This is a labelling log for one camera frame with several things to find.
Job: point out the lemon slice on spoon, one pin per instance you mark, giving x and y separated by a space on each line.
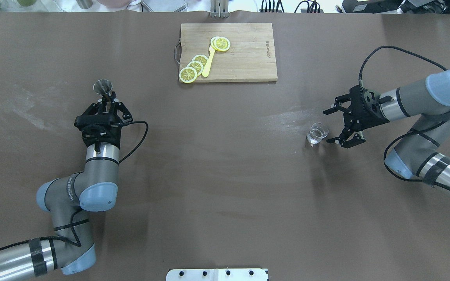
221 44

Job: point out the lemon slice middle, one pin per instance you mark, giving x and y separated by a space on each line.
197 66

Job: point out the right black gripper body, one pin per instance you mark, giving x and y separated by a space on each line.
365 120

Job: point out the clear glass cup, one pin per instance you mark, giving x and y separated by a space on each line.
317 132

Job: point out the yellow plastic spoon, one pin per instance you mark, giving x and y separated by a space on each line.
207 68

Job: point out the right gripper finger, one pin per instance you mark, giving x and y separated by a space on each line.
337 106
349 141

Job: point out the lemon slice end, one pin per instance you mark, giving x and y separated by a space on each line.
188 74

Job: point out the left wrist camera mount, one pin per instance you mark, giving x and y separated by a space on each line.
92 133

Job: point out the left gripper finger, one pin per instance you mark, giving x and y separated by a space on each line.
93 110
119 110

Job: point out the steel measuring jigger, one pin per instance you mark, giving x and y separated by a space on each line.
103 87

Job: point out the lemon slice near spoon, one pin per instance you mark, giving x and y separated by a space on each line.
200 58

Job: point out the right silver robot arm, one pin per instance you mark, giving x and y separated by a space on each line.
413 156

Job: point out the aluminium frame post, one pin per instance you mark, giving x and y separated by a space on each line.
219 8

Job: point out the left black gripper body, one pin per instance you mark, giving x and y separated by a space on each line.
91 110

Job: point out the wooden cutting board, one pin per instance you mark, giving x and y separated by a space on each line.
250 58

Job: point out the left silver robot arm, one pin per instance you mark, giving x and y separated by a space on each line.
69 200

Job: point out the white camera pillar base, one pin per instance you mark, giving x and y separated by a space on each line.
224 274

